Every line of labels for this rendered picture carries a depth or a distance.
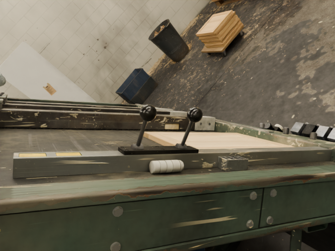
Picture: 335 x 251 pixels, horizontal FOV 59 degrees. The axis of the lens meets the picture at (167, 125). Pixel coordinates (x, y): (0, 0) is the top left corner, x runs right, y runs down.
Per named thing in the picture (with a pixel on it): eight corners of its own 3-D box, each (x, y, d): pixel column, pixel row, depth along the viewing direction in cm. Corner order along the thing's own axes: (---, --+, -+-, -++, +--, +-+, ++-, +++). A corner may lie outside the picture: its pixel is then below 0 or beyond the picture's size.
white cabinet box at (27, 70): (129, 129, 497) (23, 40, 409) (106, 156, 491) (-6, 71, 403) (120, 122, 551) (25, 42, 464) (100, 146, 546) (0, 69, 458)
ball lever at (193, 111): (189, 155, 75) (208, 113, 68) (175, 156, 74) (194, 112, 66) (183, 145, 78) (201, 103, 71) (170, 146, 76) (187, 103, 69)
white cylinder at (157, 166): (153, 175, 66) (184, 173, 70) (154, 162, 66) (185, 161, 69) (148, 171, 69) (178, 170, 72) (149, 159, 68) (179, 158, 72)
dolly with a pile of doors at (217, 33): (249, 30, 418) (233, 8, 401) (226, 58, 413) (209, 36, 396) (225, 33, 474) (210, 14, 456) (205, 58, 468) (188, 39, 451)
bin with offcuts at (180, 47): (196, 44, 537) (173, 17, 509) (178, 65, 532) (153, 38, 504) (184, 45, 583) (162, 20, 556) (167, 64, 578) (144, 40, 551)
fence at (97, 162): (330, 161, 99) (332, 149, 99) (12, 178, 56) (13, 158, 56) (317, 157, 104) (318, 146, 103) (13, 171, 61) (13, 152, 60)
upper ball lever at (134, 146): (145, 157, 70) (161, 110, 63) (130, 157, 68) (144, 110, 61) (141, 146, 73) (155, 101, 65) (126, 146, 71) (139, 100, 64)
